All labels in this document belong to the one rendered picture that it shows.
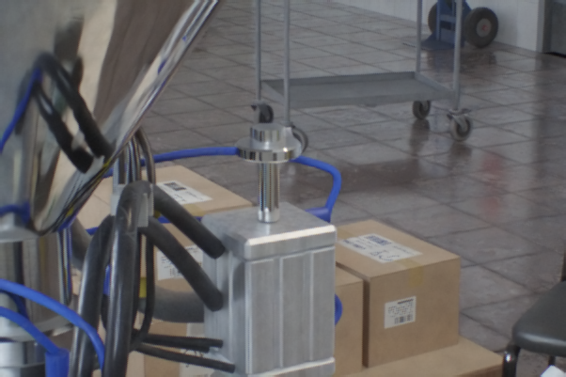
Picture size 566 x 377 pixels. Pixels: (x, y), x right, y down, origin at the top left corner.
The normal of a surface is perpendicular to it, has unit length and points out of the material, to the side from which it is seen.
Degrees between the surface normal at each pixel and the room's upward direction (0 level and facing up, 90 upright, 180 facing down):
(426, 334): 90
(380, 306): 90
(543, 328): 9
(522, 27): 90
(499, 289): 0
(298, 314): 90
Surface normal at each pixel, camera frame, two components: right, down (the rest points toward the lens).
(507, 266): 0.00, -0.96
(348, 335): 0.52, 0.23
